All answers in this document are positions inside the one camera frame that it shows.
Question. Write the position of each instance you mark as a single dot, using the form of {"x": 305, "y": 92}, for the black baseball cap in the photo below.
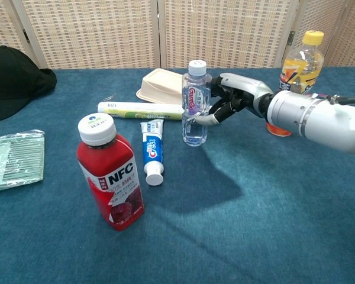
{"x": 14, "y": 83}

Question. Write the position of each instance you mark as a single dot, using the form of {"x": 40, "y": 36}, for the clear water bottle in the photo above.
{"x": 193, "y": 97}

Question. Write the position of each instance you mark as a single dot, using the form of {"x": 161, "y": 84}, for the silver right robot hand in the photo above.
{"x": 248, "y": 88}

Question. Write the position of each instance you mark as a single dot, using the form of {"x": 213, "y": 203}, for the green dustpan in plastic bag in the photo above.
{"x": 14, "y": 159}

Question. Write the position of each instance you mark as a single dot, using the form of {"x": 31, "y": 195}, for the beige takeaway box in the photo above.
{"x": 162, "y": 85}

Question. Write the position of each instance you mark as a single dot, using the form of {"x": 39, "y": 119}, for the white green wrapped roll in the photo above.
{"x": 142, "y": 111}

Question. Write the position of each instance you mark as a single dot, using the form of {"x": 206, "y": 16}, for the metal paper clip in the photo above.
{"x": 110, "y": 97}

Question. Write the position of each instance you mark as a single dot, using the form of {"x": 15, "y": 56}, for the blue table cloth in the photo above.
{"x": 254, "y": 222}

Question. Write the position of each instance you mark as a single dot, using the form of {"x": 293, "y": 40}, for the blue white toothpaste tube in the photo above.
{"x": 152, "y": 148}

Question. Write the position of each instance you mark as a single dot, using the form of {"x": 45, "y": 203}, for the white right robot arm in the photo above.
{"x": 313, "y": 121}

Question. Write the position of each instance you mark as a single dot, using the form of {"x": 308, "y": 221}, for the red juice bottle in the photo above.
{"x": 109, "y": 177}

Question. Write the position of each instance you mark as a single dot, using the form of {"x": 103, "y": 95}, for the woven folding screen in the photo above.
{"x": 91, "y": 32}

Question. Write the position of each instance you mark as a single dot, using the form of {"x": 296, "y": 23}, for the yellow cap orange drink bottle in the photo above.
{"x": 303, "y": 68}

